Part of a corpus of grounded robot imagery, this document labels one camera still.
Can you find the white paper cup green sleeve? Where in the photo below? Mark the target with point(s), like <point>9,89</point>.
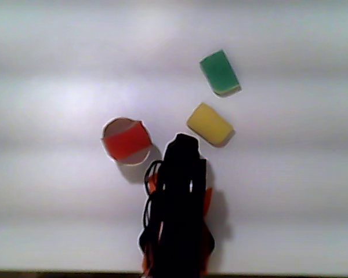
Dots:
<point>117,126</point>

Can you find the yellow and white sponge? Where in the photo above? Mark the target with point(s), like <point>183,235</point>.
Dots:
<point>208,124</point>

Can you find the green and white sponge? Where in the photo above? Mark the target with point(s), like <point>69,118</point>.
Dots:
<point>219,72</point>

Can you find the orange tape strip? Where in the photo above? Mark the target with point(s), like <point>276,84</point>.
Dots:
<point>208,201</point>
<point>153,184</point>

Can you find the red and white sponge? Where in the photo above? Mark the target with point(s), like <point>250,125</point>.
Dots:
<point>126,142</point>

